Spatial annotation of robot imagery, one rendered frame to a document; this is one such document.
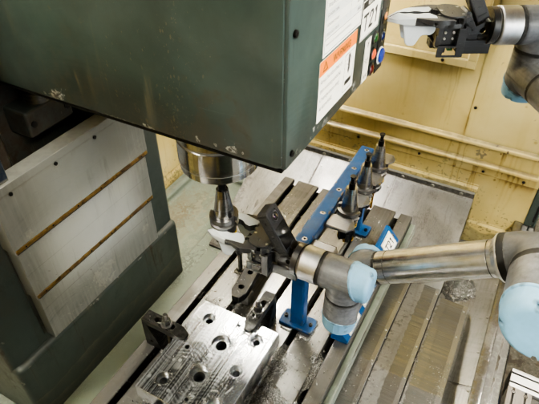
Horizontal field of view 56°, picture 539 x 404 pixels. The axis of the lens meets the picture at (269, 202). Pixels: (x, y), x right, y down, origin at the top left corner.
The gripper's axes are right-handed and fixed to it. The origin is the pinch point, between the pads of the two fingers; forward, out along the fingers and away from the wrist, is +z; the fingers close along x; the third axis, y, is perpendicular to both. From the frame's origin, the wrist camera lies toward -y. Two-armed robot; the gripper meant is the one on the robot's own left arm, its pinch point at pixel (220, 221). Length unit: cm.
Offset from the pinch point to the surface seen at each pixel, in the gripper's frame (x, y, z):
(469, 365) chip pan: 40, 66, -62
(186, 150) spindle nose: -7.5, -23.1, 0.8
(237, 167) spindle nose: -4.0, -20.1, -7.7
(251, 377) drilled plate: -11.9, 34.6, -14.2
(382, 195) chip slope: 91, 52, -15
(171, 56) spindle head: -12.3, -43.5, -2.3
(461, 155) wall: 100, 31, -38
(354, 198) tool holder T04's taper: 29.3, 6.4, -20.8
